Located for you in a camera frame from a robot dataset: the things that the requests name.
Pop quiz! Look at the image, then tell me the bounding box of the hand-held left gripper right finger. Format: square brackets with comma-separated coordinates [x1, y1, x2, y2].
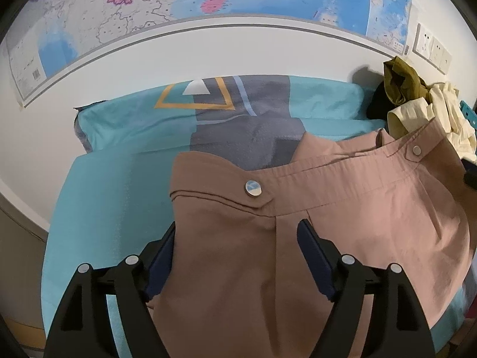
[297, 219, 436, 358]

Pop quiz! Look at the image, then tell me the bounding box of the teal bed sheet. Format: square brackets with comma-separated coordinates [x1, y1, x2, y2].
[40, 148, 468, 358]

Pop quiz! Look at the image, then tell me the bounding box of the cream garment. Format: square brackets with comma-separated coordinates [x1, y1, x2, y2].
[388, 82, 477, 163]

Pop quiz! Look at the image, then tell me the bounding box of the teal patterned cloth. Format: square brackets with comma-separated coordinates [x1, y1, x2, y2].
[460, 99, 477, 129]

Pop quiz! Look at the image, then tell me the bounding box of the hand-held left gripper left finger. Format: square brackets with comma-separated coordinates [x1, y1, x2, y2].
[44, 221, 176, 358]

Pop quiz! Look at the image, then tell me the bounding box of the olive green garment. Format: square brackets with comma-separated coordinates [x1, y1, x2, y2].
[383, 57, 433, 106]

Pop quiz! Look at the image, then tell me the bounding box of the black garment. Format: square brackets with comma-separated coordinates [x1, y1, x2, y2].
[367, 81, 396, 121]

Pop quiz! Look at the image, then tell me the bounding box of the pink coat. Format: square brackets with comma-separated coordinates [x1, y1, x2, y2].
[148, 128, 477, 358]

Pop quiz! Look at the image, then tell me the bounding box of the white wall socket plate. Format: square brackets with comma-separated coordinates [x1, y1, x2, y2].
[439, 46, 454, 74]
[415, 23, 435, 59]
[430, 36, 445, 65]

